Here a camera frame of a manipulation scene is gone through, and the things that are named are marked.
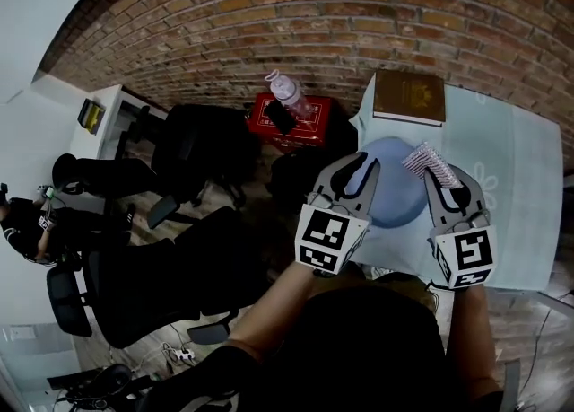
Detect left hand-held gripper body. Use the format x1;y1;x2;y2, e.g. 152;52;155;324
294;185;372;276

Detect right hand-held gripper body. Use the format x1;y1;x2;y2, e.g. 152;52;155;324
428;211;499;292

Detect large light blue plate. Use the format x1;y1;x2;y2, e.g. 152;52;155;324
358;136;428;229

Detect person's left forearm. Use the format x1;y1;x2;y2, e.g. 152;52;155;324
222;261;316;358

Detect person's right forearm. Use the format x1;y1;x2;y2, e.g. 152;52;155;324
442;286;500;399

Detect black backpack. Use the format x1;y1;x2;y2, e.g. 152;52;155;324
268;152;347;224

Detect pale green tablecloth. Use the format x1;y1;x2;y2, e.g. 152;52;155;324
348;71;564;291

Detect red box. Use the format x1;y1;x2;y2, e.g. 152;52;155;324
245;92;334;148

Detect person's olive shorts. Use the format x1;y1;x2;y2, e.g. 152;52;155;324
344;266;439;313

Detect person's white shoe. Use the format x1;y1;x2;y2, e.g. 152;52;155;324
361;265;394;282

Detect black ribbed flat case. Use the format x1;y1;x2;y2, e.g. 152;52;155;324
264;100;299;134

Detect clear bottle with lilac lid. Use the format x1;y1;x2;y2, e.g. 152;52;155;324
264;68;316;120

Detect brown hardcover book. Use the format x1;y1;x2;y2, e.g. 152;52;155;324
371;69;447;128

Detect person's black shirt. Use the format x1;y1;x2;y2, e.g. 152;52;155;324
133;286;540;412

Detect white power strip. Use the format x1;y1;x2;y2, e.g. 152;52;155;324
161;342;199;364

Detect white desk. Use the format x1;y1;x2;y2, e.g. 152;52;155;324
69;83;170;161

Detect yellow and black box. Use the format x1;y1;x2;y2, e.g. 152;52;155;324
76;98;107;136

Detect black mesh office chair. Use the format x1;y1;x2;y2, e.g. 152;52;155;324
46;263;94;338

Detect black floor cable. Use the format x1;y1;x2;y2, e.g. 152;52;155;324
169;323;190;354
532;306;558;403

